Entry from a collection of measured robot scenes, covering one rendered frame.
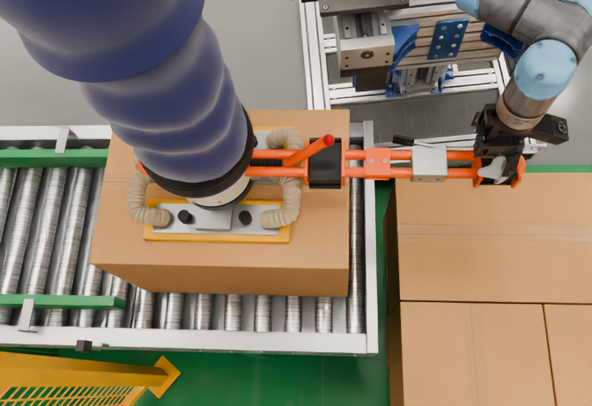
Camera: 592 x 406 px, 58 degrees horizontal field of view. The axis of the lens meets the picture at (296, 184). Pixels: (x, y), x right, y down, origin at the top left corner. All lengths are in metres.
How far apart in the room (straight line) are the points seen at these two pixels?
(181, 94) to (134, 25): 0.17
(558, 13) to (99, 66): 0.66
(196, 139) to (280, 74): 1.69
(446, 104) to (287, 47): 0.82
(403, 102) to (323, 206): 1.05
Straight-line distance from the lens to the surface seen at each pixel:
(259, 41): 2.64
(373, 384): 2.12
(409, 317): 1.59
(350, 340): 1.53
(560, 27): 0.92
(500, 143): 1.01
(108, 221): 1.34
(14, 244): 1.92
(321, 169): 1.10
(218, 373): 2.17
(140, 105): 0.75
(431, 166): 1.12
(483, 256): 1.67
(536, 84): 0.85
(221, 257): 1.23
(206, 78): 0.78
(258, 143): 1.28
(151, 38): 0.64
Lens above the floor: 2.12
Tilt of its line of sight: 69 degrees down
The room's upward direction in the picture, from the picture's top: 13 degrees counter-clockwise
